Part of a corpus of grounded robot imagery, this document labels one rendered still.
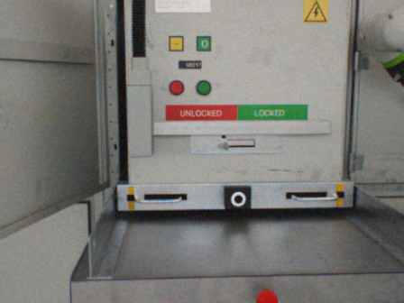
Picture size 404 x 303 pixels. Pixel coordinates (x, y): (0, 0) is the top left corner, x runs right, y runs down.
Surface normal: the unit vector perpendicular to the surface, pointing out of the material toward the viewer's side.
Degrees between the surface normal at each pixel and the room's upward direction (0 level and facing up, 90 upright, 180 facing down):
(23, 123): 90
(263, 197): 90
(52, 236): 90
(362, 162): 90
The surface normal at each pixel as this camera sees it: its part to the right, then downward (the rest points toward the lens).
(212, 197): 0.06, 0.15
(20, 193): 0.96, 0.04
